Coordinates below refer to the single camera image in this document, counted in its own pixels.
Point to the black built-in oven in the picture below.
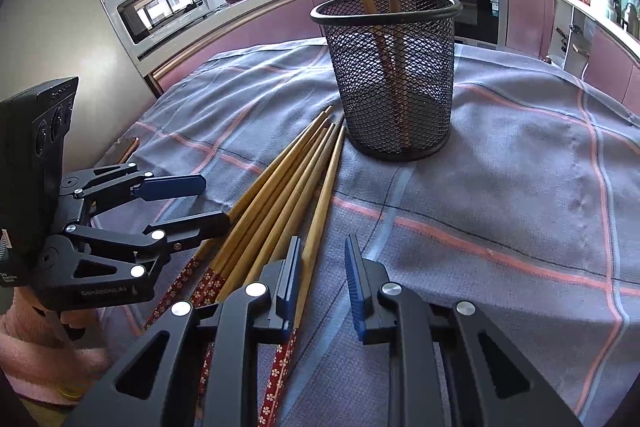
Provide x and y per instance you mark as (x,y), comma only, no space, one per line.
(460,7)

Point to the bundle of wooden chopsticks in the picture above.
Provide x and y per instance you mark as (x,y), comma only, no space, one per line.
(280,187)

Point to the white microwave oven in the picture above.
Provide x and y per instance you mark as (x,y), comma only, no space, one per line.
(165,7)

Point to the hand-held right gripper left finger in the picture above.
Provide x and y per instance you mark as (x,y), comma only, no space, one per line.
(290,292)

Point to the grey refrigerator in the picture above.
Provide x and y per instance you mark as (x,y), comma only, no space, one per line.
(65,22)

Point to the blue plaid tablecloth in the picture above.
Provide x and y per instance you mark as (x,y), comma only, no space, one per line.
(500,187)

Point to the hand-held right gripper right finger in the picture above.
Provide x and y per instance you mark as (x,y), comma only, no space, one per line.
(356,292)

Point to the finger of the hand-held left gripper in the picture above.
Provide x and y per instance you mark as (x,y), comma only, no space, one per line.
(170,187)
(200,224)

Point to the black mesh holder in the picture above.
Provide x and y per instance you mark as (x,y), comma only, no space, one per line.
(425,107)

